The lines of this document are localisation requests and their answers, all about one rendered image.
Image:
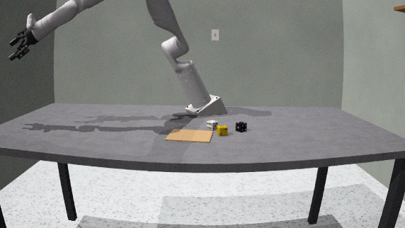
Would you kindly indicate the white die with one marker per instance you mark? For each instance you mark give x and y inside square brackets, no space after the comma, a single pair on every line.
[212,125]

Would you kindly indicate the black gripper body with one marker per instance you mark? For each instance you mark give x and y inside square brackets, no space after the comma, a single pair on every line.
[29,39]

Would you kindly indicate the tan flat mat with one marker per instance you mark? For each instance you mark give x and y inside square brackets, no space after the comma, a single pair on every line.
[178,135]

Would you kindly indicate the black die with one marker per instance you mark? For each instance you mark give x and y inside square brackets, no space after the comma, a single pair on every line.
[241,126]

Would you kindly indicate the yellow die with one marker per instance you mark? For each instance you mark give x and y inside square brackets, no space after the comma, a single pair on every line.
[222,130]

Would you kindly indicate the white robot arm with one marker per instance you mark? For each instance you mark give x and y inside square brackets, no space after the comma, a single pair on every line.
[163,16]

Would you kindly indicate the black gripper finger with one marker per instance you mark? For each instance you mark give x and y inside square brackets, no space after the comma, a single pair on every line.
[18,37]
[21,52]

